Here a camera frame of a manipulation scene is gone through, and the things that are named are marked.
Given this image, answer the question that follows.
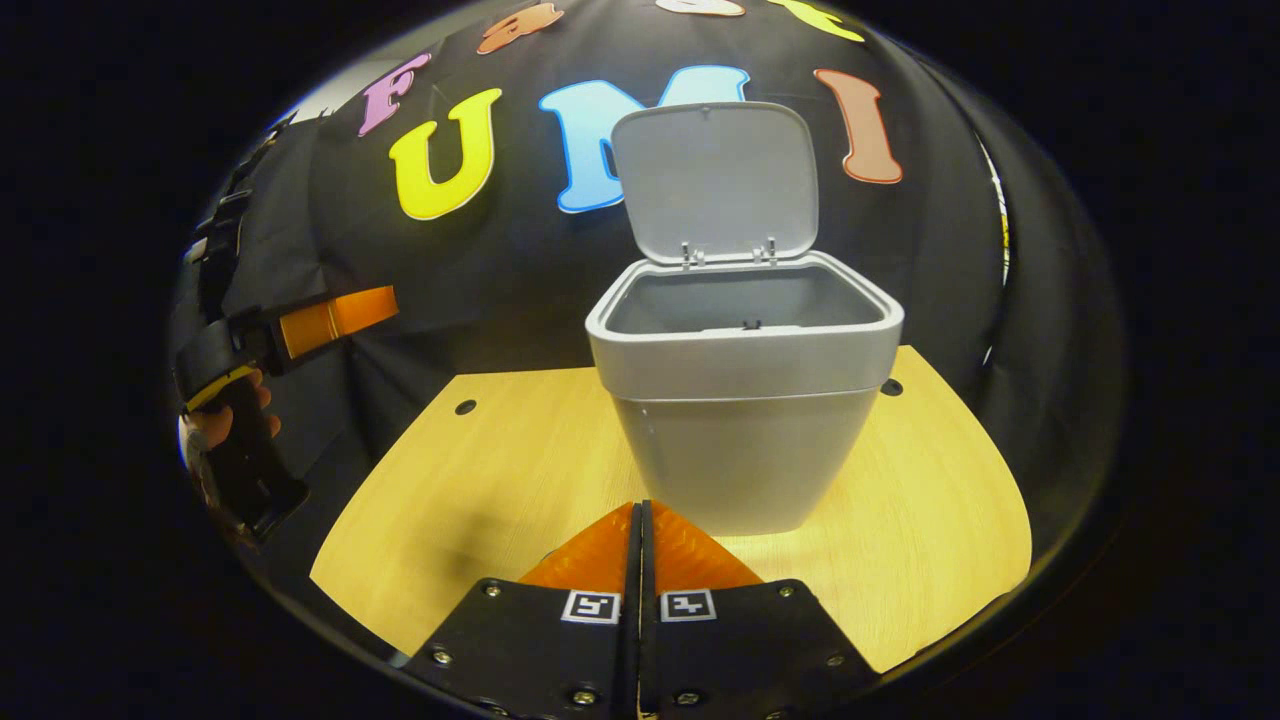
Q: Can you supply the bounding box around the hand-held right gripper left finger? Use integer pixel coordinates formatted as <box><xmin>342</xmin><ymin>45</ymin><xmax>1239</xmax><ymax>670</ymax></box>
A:
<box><xmin>400</xmin><ymin>501</ymin><xmax>642</xmax><ymax>720</ymax></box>

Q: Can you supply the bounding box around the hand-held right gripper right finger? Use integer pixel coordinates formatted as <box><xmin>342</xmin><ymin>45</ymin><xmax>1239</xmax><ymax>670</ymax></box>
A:
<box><xmin>638</xmin><ymin>499</ymin><xmax>881</xmax><ymax>720</ymax></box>

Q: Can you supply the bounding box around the white desktop garbage bin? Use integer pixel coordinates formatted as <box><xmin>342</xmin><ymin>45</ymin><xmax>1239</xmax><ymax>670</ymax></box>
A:
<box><xmin>585</xmin><ymin>101</ymin><xmax>906</xmax><ymax>538</ymax></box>

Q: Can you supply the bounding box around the wooden desktop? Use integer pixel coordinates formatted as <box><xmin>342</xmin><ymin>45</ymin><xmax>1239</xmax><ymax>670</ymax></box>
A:
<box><xmin>310</xmin><ymin>345</ymin><xmax>1033</xmax><ymax>674</ymax></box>

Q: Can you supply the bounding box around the black backdrop cloth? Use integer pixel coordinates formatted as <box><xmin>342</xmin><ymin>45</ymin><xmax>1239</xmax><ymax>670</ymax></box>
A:
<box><xmin>170</xmin><ymin>0</ymin><xmax>1127</xmax><ymax>566</ymax></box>

